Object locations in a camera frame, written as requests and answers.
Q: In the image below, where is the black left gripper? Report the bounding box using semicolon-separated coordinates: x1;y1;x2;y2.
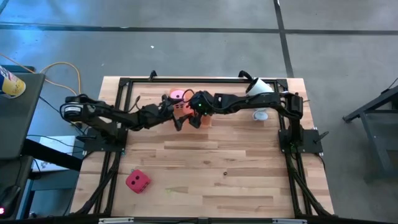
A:
141;96;192;132

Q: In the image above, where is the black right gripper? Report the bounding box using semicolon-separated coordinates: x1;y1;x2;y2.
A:
188;90;216;129

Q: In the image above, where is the orange translucent plastic tray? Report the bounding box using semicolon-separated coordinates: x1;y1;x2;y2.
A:
163;88;217;134

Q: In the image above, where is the large orange foam die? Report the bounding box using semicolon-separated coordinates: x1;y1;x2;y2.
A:
174;101;195;116

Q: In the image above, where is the large pink foam die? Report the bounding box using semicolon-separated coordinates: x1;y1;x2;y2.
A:
169;89;187;102

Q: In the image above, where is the large red foam die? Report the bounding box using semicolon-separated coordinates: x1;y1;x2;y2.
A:
125;169;152;195

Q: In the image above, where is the silver aluminium extrusion bar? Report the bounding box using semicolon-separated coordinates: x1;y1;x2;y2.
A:
272;218;308;224
98;217;134;224

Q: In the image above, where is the white cardboard box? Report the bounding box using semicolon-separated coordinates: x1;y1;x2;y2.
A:
30;135;77;173

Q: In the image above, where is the black side desk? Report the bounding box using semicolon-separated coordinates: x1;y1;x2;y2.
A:
0;73;46;160

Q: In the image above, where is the yellow wipes canister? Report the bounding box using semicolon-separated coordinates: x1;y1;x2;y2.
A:
0;65;27;100

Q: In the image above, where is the black computer mouse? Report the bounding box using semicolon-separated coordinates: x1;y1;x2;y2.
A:
0;185;22;215

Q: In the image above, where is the black aluminium table frame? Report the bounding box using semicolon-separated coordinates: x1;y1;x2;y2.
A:
70;70;335;218

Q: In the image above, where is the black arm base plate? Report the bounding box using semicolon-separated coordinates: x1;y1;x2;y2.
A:
83;135;127;153
278;129;324;155

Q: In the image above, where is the yellow power cable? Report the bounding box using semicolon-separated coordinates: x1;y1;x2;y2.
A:
0;52;82;96

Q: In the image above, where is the black metal table frame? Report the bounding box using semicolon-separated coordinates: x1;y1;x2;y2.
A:
341;83;398;181

